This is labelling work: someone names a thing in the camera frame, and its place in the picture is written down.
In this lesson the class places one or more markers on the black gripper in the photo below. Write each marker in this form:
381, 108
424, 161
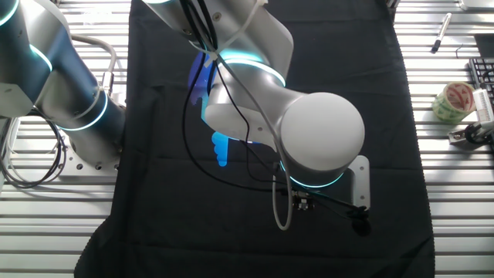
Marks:
303, 197

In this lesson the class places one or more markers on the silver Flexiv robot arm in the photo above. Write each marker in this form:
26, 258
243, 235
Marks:
320, 131

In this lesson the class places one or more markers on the black cloth with blue print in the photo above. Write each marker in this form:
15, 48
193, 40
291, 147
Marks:
193, 231

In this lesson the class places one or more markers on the clear packing tape roll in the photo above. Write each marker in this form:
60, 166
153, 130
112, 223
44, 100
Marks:
440, 108

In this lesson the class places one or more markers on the small hex key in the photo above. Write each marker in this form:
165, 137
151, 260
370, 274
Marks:
457, 50

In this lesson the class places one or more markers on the silver marker pen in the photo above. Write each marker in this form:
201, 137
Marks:
441, 32

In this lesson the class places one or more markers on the black keyboard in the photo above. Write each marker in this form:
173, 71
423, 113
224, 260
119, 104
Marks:
480, 69

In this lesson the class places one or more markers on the dark grey box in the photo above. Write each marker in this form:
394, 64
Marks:
484, 45

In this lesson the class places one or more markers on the grey flat device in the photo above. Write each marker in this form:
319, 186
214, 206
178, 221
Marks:
476, 4

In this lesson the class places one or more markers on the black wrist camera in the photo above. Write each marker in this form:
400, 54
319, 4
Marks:
362, 226

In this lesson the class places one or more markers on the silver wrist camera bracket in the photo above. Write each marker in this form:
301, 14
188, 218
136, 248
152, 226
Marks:
361, 181

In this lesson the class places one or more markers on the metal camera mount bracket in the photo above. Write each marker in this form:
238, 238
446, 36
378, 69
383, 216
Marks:
457, 136

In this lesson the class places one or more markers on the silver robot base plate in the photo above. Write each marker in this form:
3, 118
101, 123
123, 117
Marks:
88, 168

